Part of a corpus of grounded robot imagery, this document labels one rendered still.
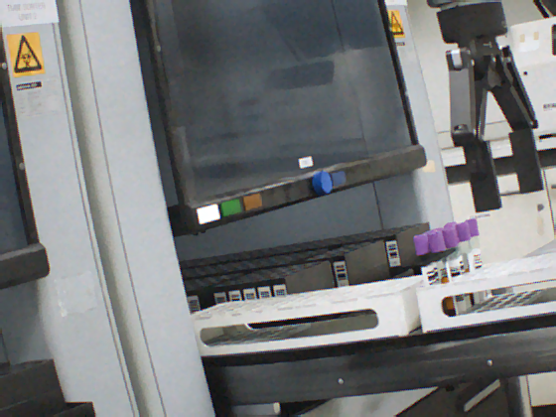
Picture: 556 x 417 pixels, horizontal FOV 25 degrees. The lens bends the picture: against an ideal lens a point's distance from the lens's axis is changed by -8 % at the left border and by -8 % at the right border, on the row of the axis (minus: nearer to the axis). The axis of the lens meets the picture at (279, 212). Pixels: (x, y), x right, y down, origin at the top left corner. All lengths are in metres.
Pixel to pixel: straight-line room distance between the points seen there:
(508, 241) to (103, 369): 2.63
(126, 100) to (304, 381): 0.37
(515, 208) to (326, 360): 2.47
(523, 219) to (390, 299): 2.47
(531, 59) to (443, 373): 2.51
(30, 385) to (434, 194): 0.97
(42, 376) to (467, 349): 0.44
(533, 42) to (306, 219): 1.84
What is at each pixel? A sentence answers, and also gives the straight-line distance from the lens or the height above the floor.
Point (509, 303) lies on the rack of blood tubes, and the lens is 1.37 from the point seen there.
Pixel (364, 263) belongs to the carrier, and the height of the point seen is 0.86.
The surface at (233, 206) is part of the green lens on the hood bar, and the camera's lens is 1.53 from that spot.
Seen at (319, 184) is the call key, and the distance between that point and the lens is 1.68.
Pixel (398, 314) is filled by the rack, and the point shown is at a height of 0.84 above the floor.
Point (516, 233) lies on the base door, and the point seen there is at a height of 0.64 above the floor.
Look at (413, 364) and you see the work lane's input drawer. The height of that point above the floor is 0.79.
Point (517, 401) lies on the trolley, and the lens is 1.71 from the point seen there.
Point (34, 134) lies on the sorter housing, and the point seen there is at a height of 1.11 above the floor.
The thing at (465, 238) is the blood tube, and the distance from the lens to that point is 1.40.
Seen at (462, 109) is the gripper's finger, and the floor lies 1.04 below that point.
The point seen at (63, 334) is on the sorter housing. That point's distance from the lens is 1.31.
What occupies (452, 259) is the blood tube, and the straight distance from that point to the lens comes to 1.37.
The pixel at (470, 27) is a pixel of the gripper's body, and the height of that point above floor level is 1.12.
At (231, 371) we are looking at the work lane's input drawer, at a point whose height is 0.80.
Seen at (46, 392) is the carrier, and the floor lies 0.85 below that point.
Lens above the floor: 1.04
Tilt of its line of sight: 3 degrees down
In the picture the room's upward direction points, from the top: 12 degrees counter-clockwise
